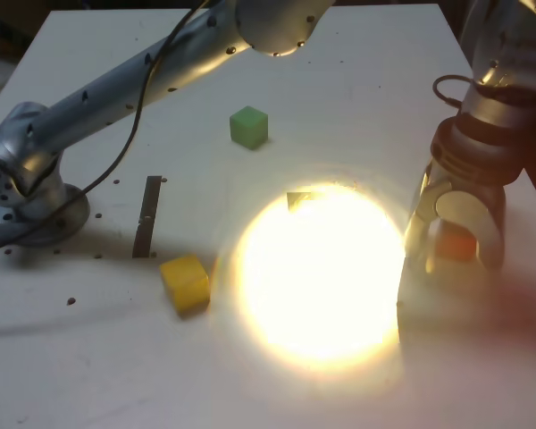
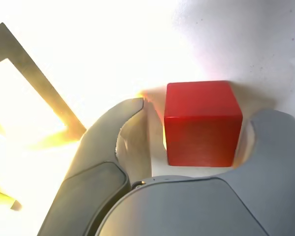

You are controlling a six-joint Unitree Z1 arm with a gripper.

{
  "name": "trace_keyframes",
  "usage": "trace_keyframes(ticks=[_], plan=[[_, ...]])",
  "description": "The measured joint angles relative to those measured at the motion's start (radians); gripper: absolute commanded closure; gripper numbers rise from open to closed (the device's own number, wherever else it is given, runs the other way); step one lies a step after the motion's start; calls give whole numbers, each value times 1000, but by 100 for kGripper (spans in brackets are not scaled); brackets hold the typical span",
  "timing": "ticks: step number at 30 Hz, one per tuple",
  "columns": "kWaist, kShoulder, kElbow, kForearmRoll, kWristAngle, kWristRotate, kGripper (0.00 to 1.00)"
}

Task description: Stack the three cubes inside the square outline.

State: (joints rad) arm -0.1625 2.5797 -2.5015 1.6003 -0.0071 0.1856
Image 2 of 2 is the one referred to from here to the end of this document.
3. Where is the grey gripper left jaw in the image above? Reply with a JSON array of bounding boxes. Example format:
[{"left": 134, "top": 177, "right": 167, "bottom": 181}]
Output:
[{"left": 38, "top": 97, "right": 153, "bottom": 236}]

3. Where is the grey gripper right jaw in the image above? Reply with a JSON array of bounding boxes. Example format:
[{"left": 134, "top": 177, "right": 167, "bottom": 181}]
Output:
[{"left": 94, "top": 109, "right": 295, "bottom": 236}]

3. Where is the red cube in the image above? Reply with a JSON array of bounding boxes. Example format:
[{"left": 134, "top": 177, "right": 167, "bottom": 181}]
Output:
[{"left": 163, "top": 80, "right": 244, "bottom": 168}]

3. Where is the black tape square outline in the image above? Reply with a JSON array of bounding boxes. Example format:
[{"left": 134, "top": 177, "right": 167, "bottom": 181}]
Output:
[{"left": 0, "top": 22, "right": 87, "bottom": 143}]

